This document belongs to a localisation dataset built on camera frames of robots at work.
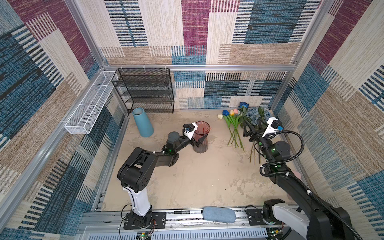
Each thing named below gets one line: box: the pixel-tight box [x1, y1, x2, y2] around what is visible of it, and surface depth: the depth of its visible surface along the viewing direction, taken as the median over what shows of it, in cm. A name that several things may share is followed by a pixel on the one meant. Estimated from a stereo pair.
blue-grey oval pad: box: [202, 206, 236, 223], surface depth 74 cm
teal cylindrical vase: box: [132, 107, 154, 138], surface depth 96 cm
